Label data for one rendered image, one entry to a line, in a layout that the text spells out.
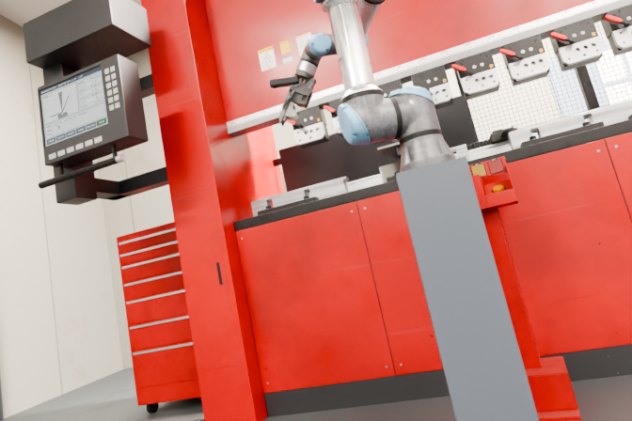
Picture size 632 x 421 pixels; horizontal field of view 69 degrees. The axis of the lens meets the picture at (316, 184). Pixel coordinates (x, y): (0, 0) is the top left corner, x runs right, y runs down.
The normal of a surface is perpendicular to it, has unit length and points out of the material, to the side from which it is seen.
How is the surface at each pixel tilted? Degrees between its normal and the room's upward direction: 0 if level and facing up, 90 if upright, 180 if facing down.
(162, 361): 90
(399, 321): 90
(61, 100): 90
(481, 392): 90
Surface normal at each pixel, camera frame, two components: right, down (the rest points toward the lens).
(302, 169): -0.32, -0.11
